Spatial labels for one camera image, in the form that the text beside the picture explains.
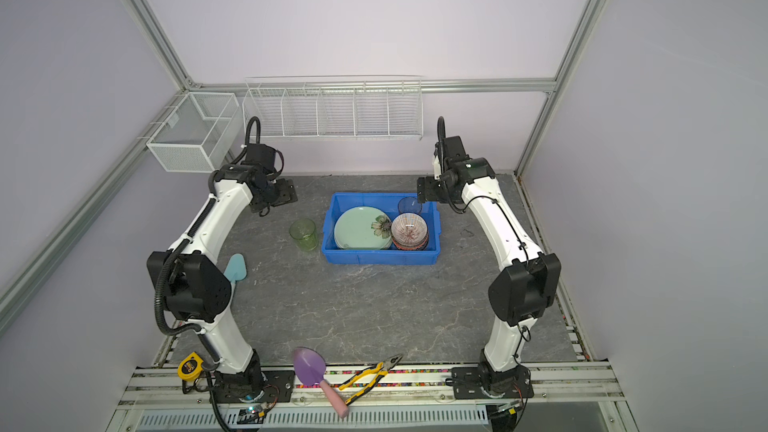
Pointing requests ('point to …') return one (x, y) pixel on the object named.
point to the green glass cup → (304, 232)
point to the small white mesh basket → (198, 133)
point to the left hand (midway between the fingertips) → (283, 200)
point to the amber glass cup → (409, 204)
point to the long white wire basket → (340, 107)
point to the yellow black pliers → (382, 369)
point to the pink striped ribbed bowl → (409, 229)
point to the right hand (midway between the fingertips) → (433, 195)
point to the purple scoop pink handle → (310, 368)
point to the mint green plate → (363, 228)
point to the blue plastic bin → (388, 204)
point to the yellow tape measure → (191, 367)
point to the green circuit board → (251, 415)
